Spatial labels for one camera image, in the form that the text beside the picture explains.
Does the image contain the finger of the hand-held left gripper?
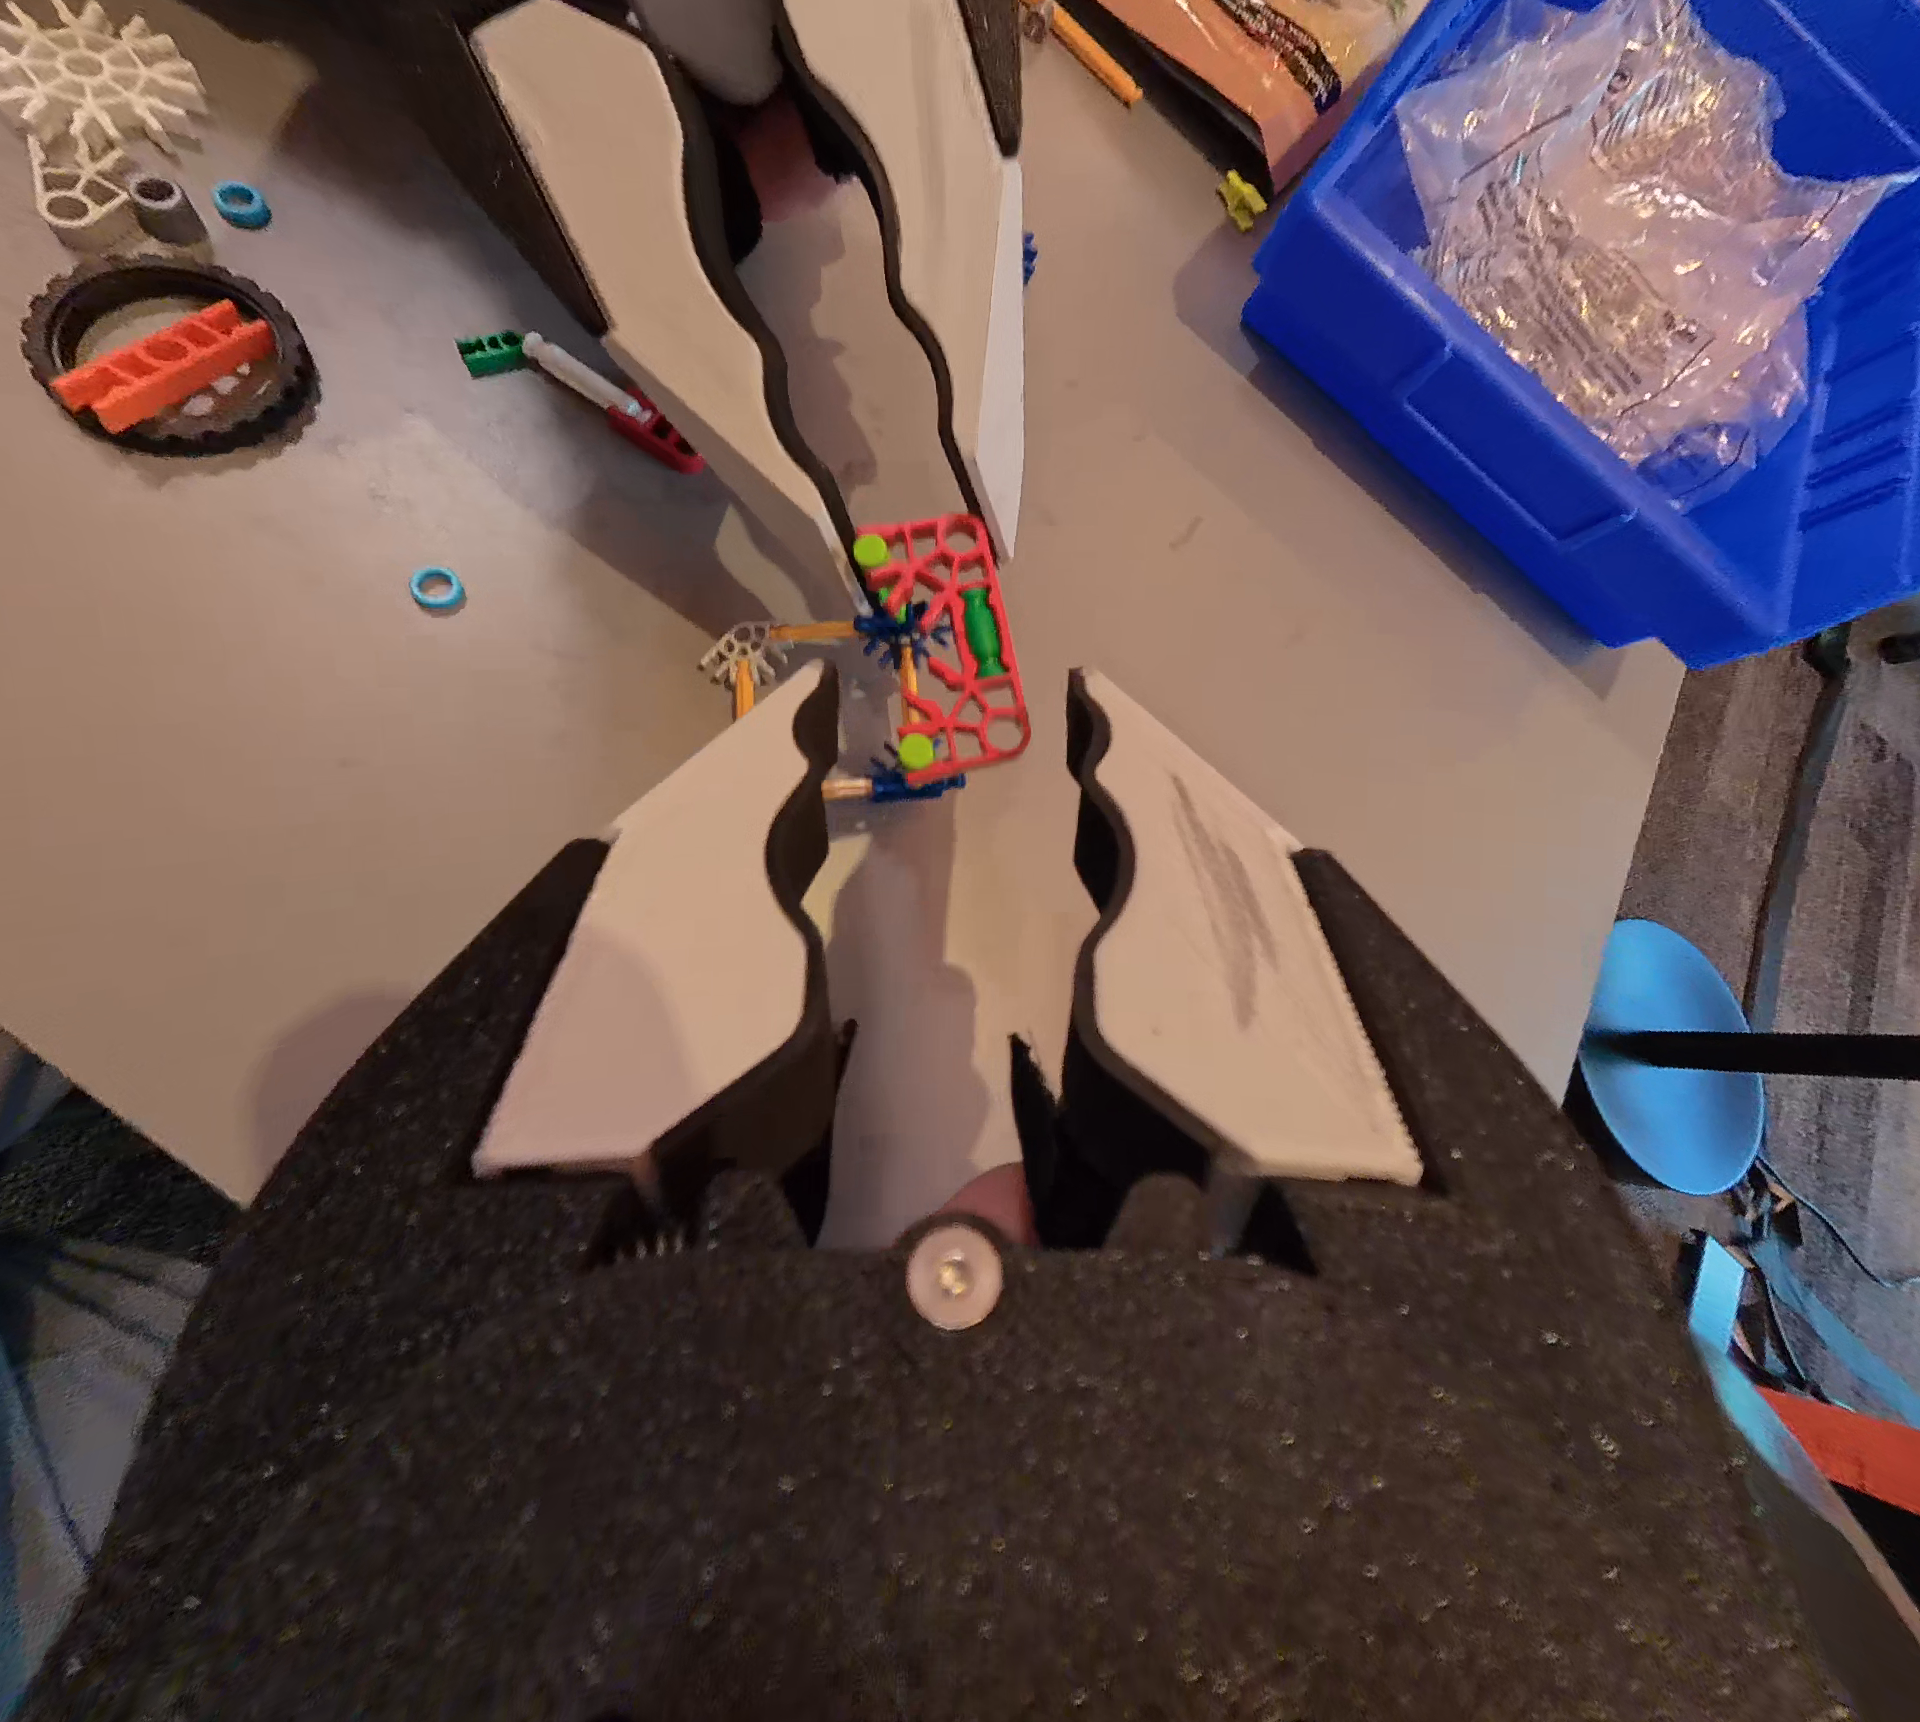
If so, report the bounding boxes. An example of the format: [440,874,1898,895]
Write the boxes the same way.
[775,0,1033,563]
[468,0,872,591]

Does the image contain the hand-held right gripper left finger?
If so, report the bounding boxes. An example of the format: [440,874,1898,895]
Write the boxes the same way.
[471,660,861,1248]

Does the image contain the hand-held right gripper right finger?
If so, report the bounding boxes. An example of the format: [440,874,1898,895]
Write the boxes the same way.
[1004,666,1427,1251]

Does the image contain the colourful rod connector toy model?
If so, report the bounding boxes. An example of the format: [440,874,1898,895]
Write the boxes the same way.
[699,527,971,810]

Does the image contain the red connectors with green clip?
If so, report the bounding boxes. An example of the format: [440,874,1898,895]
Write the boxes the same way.
[859,513,1039,789]

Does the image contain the red connector with white rod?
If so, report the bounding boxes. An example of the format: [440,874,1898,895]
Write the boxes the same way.
[525,333,708,474]

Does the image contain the orange toy rod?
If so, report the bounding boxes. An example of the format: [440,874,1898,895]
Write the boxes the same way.
[1016,0,1146,108]

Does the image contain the white snowflake connector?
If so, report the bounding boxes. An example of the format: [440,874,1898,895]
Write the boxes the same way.
[0,0,208,155]

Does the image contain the black toy tyre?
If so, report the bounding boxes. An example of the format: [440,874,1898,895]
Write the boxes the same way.
[22,257,323,460]

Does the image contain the pale grey connector piece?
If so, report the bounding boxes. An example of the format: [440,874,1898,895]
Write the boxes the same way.
[27,138,144,253]

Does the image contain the blue plastic bin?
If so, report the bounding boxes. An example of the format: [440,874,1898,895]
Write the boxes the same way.
[1243,0,1920,673]

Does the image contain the orange connector piece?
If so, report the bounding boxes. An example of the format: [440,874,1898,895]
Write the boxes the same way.
[53,300,272,432]

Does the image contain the black stand pole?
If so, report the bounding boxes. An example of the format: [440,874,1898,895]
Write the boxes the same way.
[1566,918,1920,1200]

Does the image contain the person's leg in jeans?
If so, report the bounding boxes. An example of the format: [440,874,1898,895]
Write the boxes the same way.
[0,1045,251,1694]

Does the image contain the crumpled clear plastic bags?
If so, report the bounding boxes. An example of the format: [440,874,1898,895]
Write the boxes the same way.
[1395,0,1920,516]

